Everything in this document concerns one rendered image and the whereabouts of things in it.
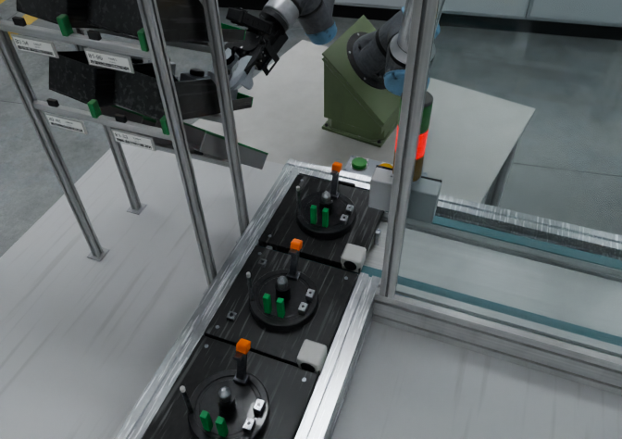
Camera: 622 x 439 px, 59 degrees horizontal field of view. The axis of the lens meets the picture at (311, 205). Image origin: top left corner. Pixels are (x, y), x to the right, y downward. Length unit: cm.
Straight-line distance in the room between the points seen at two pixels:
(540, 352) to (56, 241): 116
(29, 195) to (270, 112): 166
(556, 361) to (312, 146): 89
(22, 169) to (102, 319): 207
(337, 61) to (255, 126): 35
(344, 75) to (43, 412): 110
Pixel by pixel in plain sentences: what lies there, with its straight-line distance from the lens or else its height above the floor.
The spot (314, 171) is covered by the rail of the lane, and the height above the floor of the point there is 96.
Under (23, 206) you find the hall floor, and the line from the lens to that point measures 307.
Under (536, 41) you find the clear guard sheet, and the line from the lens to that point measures 77.
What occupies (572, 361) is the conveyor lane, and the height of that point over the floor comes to 93.
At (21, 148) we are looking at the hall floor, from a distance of 347.
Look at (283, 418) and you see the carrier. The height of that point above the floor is 97.
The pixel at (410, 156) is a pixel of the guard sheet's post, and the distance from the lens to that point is 88.
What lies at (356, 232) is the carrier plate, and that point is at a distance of 125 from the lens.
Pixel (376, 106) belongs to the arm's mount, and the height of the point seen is 98.
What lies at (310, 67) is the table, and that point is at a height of 86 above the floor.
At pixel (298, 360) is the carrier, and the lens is 104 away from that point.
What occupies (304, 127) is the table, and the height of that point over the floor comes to 86.
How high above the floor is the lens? 189
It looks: 45 degrees down
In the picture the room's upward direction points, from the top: 2 degrees counter-clockwise
